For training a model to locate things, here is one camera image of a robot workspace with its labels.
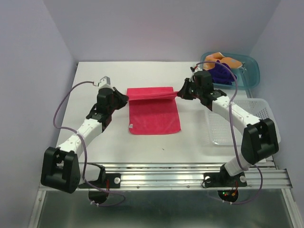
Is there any aluminium mounting rail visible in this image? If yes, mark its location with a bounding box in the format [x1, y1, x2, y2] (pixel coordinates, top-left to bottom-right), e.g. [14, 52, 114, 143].
[39, 162, 293, 192]

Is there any purple towel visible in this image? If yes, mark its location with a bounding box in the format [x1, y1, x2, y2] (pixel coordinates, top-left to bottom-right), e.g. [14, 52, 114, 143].
[208, 61, 237, 86]

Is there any pink towel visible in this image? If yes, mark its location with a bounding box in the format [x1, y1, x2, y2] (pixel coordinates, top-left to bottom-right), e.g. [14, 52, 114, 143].
[126, 86, 181, 135]

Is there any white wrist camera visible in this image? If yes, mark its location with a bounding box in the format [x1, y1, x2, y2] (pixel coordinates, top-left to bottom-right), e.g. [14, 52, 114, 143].
[190, 66, 202, 73]
[93, 76, 113, 89]

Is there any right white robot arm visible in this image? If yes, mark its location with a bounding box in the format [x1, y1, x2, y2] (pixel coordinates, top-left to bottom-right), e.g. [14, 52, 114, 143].
[177, 70, 279, 185]

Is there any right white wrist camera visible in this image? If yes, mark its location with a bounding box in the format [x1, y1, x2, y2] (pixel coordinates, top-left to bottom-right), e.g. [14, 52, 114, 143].
[190, 66, 202, 73]

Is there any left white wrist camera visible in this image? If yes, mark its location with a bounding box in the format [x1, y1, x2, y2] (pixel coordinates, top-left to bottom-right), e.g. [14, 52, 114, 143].
[93, 76, 113, 89]

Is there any orange towel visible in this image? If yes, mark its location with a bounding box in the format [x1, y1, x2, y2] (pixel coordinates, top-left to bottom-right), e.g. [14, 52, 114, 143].
[203, 52, 243, 70]

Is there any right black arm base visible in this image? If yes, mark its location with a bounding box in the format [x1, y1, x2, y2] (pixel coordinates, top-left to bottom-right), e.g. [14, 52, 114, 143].
[201, 172, 247, 203]

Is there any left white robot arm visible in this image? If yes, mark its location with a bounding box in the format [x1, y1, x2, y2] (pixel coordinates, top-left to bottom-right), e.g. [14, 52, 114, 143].
[40, 87, 129, 193]

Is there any purple cable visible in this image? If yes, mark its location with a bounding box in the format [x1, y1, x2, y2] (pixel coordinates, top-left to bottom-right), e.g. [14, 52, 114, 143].
[191, 61, 263, 205]
[52, 81, 126, 207]

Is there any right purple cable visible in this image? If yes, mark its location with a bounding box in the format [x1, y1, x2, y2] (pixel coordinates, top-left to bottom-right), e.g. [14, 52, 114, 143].
[191, 61, 263, 205]

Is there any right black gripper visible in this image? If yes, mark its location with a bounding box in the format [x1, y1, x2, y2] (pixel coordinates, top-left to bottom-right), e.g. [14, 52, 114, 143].
[178, 77, 203, 99]

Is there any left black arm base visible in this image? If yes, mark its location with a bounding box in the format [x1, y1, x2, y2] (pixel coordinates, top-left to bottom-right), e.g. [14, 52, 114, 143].
[88, 173, 121, 205]

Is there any white perforated basket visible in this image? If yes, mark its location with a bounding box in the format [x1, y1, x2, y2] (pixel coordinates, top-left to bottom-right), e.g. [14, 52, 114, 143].
[207, 96, 281, 146]

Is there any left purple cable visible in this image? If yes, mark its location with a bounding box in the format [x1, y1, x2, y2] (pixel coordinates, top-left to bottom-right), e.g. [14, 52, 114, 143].
[52, 81, 126, 207]

